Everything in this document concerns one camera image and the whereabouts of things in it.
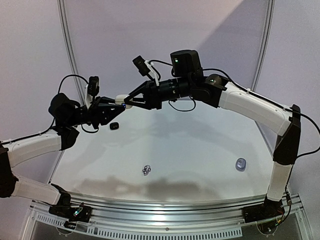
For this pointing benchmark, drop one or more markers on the right aluminium corner post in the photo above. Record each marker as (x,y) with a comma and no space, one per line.
(267,25)

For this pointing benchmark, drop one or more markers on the aluminium front rail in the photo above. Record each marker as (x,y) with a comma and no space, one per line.
(138,212)

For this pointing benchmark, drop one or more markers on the translucent blue charging case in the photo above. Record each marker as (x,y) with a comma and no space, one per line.
(240,164)

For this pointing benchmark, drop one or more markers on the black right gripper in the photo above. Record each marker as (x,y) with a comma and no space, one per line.
(152,94)

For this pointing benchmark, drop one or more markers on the left aluminium corner post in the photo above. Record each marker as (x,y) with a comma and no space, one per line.
(62,10)

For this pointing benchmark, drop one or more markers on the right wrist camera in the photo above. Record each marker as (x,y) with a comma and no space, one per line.
(145,68)

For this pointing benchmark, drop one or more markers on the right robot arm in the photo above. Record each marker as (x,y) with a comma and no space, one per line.
(219,91)

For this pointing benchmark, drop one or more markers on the white charging case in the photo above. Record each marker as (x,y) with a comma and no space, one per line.
(120,100)

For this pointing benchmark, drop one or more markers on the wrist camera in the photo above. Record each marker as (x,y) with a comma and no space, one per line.
(91,90)
(145,68)

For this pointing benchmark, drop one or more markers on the aluminium corner post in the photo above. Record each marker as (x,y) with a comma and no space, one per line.
(267,25)
(62,10)

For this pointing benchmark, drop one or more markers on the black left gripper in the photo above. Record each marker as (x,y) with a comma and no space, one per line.
(99,110)

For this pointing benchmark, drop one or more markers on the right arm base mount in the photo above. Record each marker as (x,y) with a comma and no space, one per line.
(266,210)

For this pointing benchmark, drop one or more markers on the black charging case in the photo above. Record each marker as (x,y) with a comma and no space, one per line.
(114,126)

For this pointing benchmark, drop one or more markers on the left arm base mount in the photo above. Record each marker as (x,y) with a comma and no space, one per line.
(73,214)

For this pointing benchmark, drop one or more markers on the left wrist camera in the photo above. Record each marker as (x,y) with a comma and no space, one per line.
(91,90)

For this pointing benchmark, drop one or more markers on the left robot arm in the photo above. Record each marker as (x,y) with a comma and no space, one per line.
(68,115)

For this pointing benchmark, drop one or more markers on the perforated white cable tray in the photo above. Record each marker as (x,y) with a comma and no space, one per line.
(53,228)

